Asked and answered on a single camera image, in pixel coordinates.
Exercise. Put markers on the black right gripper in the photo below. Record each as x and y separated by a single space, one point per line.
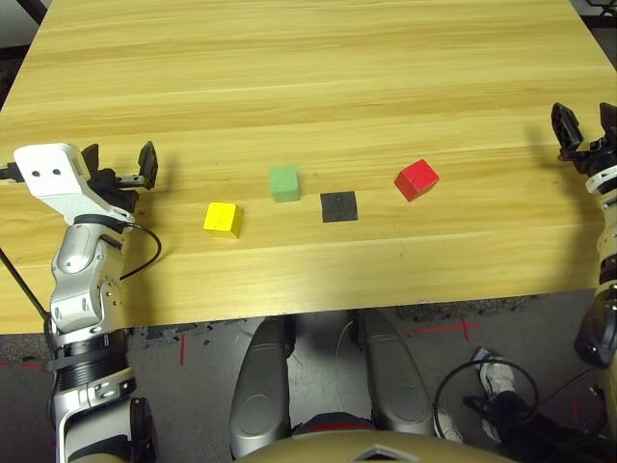
598 154

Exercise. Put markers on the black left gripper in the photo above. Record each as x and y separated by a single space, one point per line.
108 188

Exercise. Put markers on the yellow wooden block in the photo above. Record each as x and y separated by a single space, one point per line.
222 219

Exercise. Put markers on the green wooden block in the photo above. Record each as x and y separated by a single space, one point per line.
284 183

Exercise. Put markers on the red wooden block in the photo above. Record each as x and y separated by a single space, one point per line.
417 179

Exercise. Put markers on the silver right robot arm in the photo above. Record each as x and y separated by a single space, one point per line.
607 251

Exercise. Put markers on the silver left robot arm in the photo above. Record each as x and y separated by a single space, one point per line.
77 260

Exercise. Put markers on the black chair base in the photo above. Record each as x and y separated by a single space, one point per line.
600 6

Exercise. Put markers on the red tape strip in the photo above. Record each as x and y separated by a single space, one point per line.
182 349

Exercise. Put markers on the black square marker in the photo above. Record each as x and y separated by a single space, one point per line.
340 207

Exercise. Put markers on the red tape cross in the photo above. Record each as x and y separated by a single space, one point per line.
465 329

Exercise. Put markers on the small grey box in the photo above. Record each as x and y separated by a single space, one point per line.
482 354

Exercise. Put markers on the silver robot left leg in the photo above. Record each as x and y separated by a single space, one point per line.
260 381

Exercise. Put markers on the silver robot leg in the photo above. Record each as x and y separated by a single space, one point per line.
397 376
260 381

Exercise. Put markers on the white sneaker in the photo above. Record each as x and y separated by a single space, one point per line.
448 427
499 380

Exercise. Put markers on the black trouser leg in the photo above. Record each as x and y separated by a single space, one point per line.
530 429

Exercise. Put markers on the silver robot right leg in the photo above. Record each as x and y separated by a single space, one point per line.
397 376

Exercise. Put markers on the black red robot waist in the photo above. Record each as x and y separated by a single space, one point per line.
332 424

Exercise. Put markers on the tan robot torso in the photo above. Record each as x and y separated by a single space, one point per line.
376 448

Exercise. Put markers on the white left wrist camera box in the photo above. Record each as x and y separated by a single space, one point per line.
48 169

